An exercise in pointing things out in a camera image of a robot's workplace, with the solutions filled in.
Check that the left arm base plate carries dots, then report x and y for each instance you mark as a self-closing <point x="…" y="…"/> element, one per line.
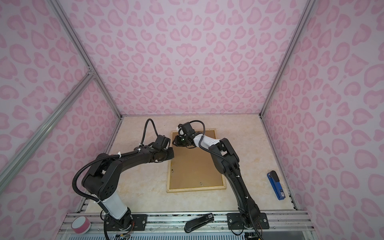
<point x="136" y="222"/>

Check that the black stapler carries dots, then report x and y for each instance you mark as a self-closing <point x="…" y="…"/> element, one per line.
<point x="199" y="222"/>

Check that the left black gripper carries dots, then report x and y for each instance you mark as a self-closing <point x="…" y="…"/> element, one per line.
<point x="170" y="149"/>

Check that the pink white tape roll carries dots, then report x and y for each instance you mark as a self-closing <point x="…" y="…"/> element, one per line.
<point x="81" y="225"/>

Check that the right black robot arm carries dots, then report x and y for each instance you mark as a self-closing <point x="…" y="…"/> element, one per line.
<point x="226" y="161"/>

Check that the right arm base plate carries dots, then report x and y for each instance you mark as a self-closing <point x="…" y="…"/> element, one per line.
<point x="235" y="222"/>

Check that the blue stapler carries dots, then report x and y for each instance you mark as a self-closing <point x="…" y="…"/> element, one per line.
<point x="276" y="185"/>

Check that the brown frame backing board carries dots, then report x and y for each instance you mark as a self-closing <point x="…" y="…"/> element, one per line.
<point x="195" y="171"/>

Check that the light wooden picture frame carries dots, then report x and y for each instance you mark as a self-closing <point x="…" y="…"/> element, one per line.
<point x="169" y="174"/>

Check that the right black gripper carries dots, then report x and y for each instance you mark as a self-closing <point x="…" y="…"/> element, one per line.
<point x="177" y="142"/>

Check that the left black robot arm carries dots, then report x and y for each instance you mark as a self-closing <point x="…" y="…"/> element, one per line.
<point x="103" y="175"/>

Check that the aluminium mounting rail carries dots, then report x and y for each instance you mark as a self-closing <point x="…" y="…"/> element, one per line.
<point x="284" y="225"/>

